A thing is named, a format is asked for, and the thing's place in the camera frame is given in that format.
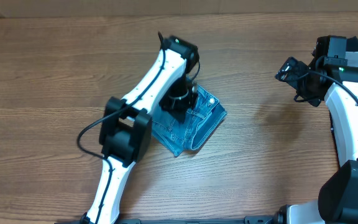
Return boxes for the blue denim jeans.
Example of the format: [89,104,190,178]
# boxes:
[152,86,227,157]

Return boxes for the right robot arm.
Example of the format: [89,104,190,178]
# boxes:
[271,35,358,223]

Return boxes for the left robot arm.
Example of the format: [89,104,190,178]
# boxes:
[79,35,200,223]

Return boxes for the black garment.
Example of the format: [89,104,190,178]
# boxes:
[346,36,358,52]

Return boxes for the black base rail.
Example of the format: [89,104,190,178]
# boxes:
[54,214,279,224]

